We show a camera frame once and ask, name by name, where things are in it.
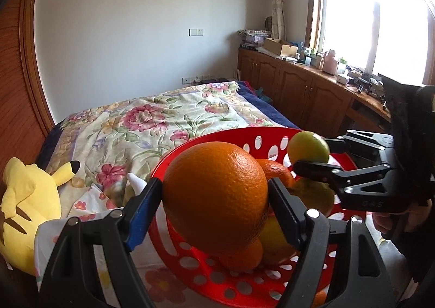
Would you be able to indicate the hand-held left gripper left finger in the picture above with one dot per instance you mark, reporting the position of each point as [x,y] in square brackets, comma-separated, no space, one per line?
[144,213]

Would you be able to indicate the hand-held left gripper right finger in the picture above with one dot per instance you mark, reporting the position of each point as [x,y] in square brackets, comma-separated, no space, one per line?
[285,213]

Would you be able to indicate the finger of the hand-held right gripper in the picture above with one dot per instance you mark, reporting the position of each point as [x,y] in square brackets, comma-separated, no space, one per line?
[316,170]
[367,143]

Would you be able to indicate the small green lime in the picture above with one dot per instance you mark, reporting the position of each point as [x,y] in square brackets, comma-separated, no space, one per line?
[307,145]

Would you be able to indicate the yellow-green pear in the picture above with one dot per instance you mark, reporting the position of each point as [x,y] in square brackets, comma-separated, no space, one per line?
[314,197]

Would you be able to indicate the orange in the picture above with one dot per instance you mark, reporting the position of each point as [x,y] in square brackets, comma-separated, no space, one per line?
[214,192]
[243,257]
[277,172]
[319,298]

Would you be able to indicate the red perforated plastic basket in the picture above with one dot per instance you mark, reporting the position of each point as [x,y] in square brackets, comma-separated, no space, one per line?
[238,289]

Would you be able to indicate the person's right hand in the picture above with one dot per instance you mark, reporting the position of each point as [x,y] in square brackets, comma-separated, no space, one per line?
[382,223]

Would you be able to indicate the yellow pear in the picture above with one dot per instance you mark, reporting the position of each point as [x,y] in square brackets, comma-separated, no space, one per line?
[277,243]

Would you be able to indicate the white small-flower cloth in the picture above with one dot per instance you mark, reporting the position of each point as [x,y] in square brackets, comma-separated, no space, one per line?
[88,213]

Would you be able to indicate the small black gadget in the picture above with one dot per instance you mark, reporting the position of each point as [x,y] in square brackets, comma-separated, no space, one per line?
[363,83]

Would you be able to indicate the small white box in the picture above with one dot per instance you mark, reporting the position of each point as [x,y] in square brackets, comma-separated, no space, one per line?
[344,79]

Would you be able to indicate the wooden cabinet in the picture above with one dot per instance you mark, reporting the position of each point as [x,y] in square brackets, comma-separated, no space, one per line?
[306,90]

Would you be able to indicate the pale pink jug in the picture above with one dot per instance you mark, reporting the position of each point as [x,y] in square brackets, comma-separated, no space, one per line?
[329,63]

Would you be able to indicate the teal cloth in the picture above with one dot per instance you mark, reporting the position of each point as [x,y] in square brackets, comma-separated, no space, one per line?
[262,94]

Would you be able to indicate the floral quilt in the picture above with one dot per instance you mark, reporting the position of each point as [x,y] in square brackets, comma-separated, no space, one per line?
[142,118]

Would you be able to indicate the cluster of small bottles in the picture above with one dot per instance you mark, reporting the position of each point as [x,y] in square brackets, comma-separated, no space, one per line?
[311,55]

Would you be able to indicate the yellow plush toy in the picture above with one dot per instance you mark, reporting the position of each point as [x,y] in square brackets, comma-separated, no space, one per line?
[27,213]

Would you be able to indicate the wooden framed window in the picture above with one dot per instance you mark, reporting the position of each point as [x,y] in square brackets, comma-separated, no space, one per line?
[373,16]

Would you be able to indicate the cardboard box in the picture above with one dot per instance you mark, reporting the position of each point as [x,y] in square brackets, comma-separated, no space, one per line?
[280,46]

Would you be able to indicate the stack of folded cloths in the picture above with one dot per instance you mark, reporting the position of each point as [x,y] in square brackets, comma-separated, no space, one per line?
[253,36]

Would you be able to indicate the white wall socket strip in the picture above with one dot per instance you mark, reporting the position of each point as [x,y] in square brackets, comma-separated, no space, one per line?
[197,79]

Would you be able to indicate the white wall switch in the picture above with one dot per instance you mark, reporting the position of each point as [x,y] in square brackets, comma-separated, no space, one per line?
[196,32]

